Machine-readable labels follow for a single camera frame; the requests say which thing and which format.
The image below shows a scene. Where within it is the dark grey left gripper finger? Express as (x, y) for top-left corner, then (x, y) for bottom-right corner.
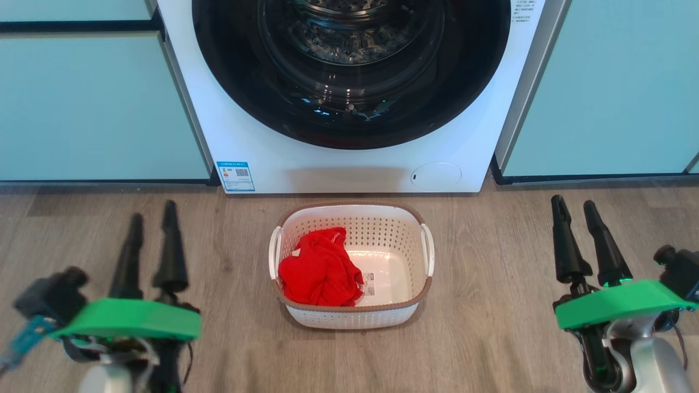
(152, 200), (189, 293)
(109, 213), (144, 300)

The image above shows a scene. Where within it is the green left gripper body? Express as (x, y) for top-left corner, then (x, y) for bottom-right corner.
(52, 292), (203, 383)

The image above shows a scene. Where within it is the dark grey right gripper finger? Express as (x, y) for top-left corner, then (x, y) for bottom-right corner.
(583, 200), (634, 287)
(550, 194), (593, 284)

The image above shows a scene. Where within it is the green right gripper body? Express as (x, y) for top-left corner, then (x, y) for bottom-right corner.
(553, 279), (698, 389)

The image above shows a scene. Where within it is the red garment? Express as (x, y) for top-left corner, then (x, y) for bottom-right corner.
(278, 227), (365, 307)

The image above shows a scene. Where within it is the black round washing machine door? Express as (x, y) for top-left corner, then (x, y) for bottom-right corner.
(192, 0), (512, 150)

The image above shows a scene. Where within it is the white front-load washing machine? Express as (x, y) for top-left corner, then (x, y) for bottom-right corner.
(157, 0), (571, 194)

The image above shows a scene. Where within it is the washing machine drum interior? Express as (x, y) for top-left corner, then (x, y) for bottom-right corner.
(259, 0), (444, 69)

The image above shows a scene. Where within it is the blue energy label sticker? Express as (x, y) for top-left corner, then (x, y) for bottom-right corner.
(217, 161), (256, 193)

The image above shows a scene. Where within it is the round white filter cover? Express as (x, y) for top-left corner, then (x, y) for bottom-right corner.
(411, 162), (463, 192)

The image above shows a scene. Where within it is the pale teal cabinet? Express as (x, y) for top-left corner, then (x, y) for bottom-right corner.
(491, 0), (699, 184)
(0, 0), (214, 183)

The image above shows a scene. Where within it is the white perforated laundry basket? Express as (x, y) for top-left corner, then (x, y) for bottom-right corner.
(268, 202), (436, 330)

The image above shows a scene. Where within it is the printed text warning label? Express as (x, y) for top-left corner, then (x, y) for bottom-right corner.
(512, 0), (538, 22)

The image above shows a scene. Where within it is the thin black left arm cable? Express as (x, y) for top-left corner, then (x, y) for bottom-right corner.
(182, 341), (195, 385)

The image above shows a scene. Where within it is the blue left camera connector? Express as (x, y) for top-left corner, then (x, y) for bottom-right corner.
(0, 315), (56, 373)

